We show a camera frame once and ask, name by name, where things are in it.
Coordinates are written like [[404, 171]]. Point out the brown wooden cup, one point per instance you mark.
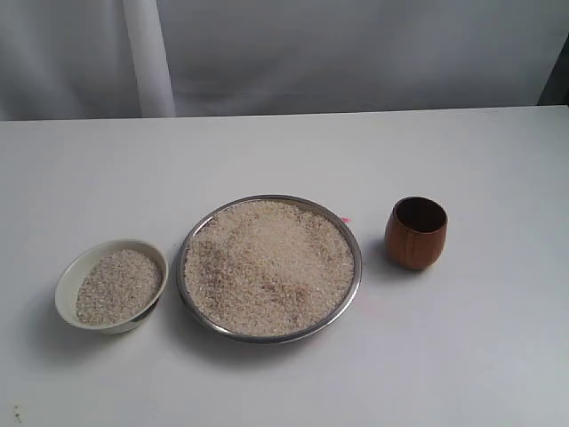
[[415, 233]]

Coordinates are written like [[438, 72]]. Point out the white rice grains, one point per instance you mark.
[[117, 287]]

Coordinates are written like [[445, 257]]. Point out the white backdrop curtain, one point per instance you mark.
[[122, 59]]

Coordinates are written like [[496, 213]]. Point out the white ceramic bowl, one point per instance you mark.
[[73, 276]]

